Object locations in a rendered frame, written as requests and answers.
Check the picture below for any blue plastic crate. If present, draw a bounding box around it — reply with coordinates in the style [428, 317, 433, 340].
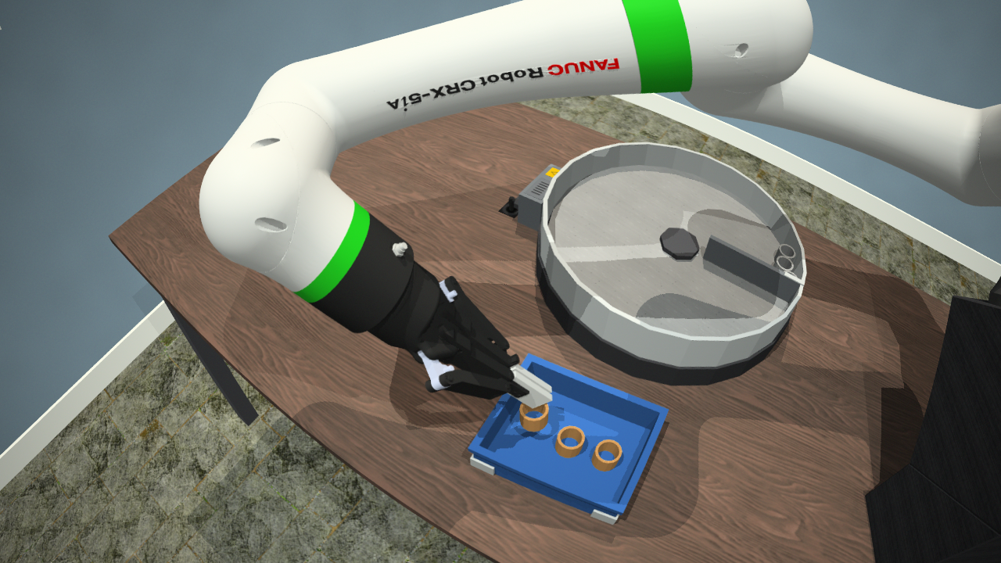
[468, 353, 669, 525]

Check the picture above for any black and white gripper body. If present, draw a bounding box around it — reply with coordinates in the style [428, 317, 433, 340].
[368, 261, 462, 364]

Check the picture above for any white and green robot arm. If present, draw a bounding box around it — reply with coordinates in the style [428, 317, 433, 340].
[199, 0, 1001, 333]

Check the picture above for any bronze bushing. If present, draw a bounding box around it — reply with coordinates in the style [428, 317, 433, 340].
[519, 403, 549, 432]
[555, 426, 585, 458]
[591, 439, 622, 472]

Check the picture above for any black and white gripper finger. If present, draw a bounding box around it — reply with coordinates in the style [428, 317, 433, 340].
[439, 276, 552, 393]
[418, 323, 552, 408]

